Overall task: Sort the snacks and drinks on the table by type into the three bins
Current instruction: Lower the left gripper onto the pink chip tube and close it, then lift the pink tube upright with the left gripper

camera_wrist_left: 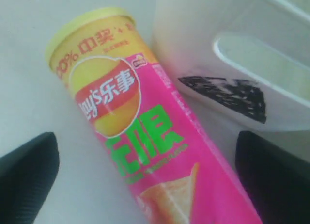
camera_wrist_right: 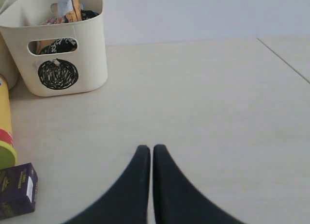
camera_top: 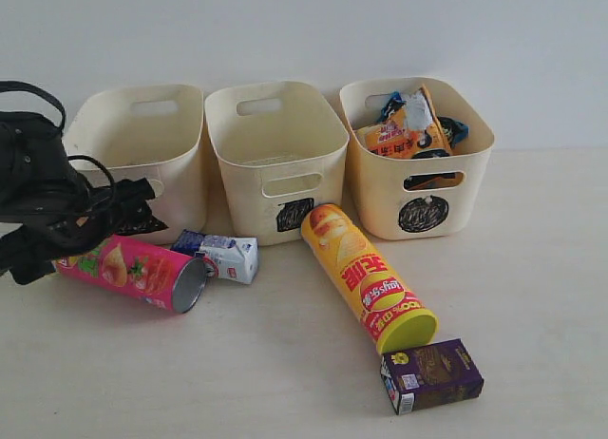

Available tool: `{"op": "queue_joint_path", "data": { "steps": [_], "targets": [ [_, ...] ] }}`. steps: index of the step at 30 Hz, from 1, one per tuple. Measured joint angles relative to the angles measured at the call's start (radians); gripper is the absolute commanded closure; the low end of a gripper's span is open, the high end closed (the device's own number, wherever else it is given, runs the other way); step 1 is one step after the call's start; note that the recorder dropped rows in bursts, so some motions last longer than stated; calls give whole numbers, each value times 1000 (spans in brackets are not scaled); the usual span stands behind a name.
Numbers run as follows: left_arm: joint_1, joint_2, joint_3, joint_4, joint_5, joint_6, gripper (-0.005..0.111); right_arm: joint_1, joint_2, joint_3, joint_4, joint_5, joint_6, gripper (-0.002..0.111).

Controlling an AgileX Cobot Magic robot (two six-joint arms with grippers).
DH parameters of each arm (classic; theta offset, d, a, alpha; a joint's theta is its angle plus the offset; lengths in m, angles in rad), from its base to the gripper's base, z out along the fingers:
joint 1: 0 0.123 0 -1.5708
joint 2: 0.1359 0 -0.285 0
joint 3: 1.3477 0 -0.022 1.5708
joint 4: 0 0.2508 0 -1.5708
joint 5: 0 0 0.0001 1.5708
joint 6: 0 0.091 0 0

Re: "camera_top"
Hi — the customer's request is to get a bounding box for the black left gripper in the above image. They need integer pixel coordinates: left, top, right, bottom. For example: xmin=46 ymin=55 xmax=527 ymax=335
xmin=1 ymin=179 xmax=168 ymax=285

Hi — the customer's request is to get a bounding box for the pink Lays chips can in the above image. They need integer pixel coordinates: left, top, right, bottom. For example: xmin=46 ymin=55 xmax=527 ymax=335
xmin=54 ymin=235 xmax=208 ymax=314

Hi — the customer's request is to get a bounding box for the orange noodle bag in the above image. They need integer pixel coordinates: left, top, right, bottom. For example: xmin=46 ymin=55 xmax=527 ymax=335
xmin=355 ymin=86 xmax=455 ymax=161

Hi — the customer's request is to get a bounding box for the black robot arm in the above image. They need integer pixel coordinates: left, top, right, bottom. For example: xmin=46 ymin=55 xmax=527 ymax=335
xmin=1 ymin=111 xmax=167 ymax=285

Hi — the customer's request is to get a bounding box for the cream bin triangle mark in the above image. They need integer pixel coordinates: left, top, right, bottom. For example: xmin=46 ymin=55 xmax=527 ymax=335
xmin=63 ymin=84 xmax=208 ymax=245

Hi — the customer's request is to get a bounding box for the blue white milk carton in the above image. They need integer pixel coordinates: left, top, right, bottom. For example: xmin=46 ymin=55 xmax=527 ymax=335
xmin=170 ymin=230 xmax=259 ymax=284

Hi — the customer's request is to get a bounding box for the cream bin checker mark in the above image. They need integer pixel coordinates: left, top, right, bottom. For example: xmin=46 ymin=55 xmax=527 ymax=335
xmin=204 ymin=81 xmax=349 ymax=246

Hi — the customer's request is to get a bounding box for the yellow Lays chips can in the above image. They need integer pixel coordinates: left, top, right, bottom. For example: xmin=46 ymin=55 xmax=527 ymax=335
xmin=301 ymin=204 xmax=438 ymax=354

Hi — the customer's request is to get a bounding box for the cream bin circle mark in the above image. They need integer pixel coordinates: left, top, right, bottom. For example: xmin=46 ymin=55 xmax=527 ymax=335
xmin=339 ymin=77 xmax=495 ymax=240

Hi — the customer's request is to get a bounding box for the purple chocolate box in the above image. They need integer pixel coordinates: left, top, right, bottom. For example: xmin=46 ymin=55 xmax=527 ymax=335
xmin=380 ymin=338 xmax=485 ymax=415

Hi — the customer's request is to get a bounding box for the black cable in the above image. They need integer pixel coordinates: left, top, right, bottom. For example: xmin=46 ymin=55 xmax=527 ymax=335
xmin=0 ymin=80 xmax=118 ymax=231

